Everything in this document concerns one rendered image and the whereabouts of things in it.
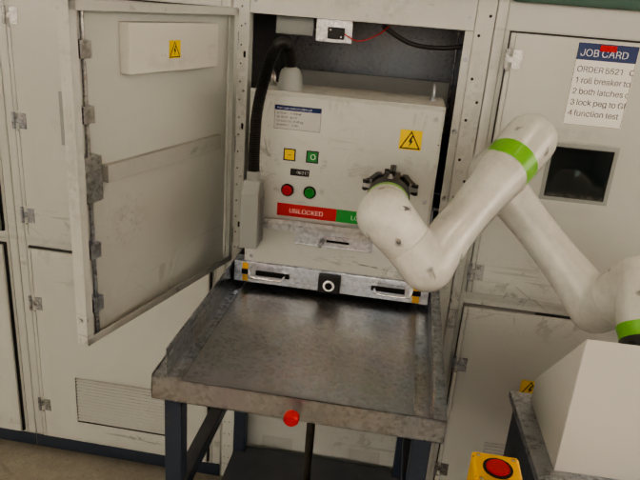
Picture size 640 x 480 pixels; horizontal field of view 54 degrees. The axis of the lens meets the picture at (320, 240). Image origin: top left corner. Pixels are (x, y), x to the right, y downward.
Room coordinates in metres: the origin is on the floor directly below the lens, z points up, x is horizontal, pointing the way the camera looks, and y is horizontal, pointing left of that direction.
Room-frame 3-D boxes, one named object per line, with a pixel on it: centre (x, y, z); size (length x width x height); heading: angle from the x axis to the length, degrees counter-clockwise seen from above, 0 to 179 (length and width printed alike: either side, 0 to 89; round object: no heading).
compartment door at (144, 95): (1.55, 0.41, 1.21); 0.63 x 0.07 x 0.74; 158
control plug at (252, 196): (1.55, 0.18, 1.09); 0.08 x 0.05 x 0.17; 173
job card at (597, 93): (1.68, -0.68, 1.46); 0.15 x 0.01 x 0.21; 83
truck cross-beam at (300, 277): (1.61, -0.04, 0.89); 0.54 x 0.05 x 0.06; 83
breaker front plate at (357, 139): (1.60, -0.04, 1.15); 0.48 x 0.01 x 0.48; 83
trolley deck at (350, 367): (1.44, -0.02, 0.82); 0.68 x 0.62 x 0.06; 173
